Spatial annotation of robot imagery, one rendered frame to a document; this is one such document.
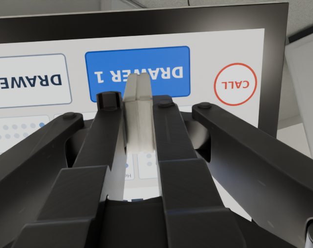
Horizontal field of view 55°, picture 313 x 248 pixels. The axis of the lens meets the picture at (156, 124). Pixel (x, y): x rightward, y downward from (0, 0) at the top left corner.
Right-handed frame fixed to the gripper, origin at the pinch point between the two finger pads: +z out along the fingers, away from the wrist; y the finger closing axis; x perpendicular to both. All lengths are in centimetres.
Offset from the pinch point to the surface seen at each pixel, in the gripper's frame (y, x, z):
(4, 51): -11.6, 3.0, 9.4
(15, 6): -15.9, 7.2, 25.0
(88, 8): -6.3, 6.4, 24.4
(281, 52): 13.0, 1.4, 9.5
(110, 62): -2.6, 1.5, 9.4
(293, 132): 165, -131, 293
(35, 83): -9.5, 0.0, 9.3
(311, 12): 99, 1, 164
